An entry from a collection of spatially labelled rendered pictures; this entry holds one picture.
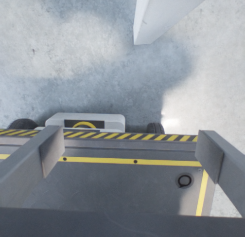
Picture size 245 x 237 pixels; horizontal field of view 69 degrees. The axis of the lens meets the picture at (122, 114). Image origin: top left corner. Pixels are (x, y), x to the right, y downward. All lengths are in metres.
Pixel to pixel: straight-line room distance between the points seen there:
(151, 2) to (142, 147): 0.29
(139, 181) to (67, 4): 0.60
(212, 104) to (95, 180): 0.52
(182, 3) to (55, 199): 0.47
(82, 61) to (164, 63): 0.30
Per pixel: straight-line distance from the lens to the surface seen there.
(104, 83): 0.68
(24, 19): 0.78
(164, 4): 0.20
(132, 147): 0.40
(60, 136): 0.16
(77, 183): 0.46
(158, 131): 0.59
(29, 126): 0.73
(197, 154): 0.17
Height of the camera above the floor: 0.67
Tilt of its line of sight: 73 degrees down
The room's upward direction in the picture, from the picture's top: 173 degrees counter-clockwise
